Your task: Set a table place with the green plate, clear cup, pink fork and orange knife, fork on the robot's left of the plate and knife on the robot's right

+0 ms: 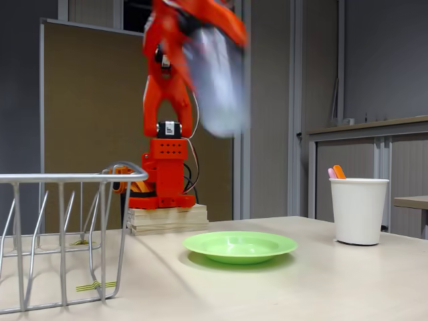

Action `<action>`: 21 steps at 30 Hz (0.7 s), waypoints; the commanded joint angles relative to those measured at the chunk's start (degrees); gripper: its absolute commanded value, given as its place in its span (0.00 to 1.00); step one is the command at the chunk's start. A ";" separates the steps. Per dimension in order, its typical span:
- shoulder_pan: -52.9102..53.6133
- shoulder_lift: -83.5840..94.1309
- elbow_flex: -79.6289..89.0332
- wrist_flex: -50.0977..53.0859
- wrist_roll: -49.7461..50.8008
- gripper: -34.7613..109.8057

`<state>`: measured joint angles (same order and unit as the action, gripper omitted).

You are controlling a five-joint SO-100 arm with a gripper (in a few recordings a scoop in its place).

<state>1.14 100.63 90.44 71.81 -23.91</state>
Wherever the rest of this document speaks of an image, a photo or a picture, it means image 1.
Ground black cable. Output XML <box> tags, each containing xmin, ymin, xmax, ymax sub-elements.
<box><xmin>182</xmin><ymin>163</ymin><xmax>201</xmax><ymax>195</ymax></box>

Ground dark window pane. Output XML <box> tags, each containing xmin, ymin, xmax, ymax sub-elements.
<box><xmin>123</xmin><ymin>0</ymin><xmax>153</xmax><ymax>33</ymax></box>

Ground grey leaning rod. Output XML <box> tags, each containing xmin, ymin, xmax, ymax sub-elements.
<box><xmin>329</xmin><ymin>78</ymin><xmax>340</xmax><ymax>127</ymax></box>

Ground white paper cup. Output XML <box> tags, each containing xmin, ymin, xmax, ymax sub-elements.
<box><xmin>329</xmin><ymin>178</ymin><xmax>391</xmax><ymax>247</ymax></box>

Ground green plastic plate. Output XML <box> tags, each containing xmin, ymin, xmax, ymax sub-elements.
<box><xmin>182</xmin><ymin>231</ymin><xmax>298</xmax><ymax>265</ymax></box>

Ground grey cabinet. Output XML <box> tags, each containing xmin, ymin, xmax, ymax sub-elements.
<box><xmin>306</xmin><ymin>115</ymin><xmax>428</xmax><ymax>240</ymax></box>

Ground grey side table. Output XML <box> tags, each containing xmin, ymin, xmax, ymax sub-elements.
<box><xmin>393</xmin><ymin>195</ymin><xmax>428</xmax><ymax>240</ymax></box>

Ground brown partition board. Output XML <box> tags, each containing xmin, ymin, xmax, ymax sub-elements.
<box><xmin>39</xmin><ymin>18</ymin><xmax>233</xmax><ymax>231</ymax></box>

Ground wooden block base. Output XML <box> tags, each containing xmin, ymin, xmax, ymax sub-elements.
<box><xmin>126</xmin><ymin>203</ymin><xmax>210</xmax><ymax>237</ymax></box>

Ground grey translucent plastic cup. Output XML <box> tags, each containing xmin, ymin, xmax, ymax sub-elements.
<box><xmin>182</xmin><ymin>28</ymin><xmax>252</xmax><ymax>138</ymax></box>

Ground orange clamp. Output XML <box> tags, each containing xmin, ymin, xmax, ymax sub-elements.
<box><xmin>102</xmin><ymin>163</ymin><xmax>158</xmax><ymax>195</ymax></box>

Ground metal wire dish rack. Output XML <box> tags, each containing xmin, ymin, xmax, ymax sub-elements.
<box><xmin>0</xmin><ymin>161</ymin><xmax>150</xmax><ymax>315</ymax></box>

